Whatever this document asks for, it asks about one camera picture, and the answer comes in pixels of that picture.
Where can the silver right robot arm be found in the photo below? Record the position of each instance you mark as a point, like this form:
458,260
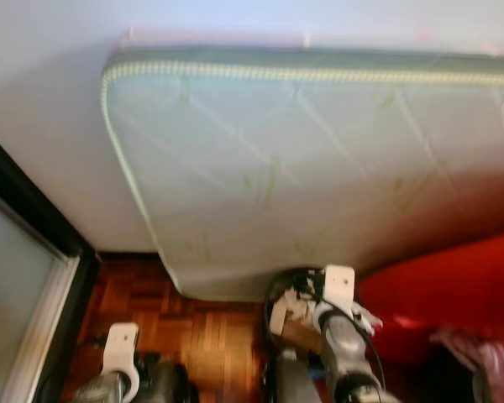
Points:
349,353

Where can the black round trash bin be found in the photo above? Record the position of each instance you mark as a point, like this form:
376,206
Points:
273,290

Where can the brown cardboard piece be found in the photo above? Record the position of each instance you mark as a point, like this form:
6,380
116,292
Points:
294,323

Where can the white quilted mattress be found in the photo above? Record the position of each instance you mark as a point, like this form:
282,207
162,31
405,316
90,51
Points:
302,168

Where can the red cushion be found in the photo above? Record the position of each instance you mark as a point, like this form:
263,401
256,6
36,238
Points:
445,277

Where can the black framed glass door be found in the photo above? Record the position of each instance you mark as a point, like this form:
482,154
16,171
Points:
25,285

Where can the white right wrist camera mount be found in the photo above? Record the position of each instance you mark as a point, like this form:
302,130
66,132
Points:
338,285

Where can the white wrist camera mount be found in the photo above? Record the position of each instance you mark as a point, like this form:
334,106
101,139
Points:
338,285
122,353

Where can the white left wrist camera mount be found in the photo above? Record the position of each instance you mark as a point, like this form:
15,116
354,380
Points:
122,353

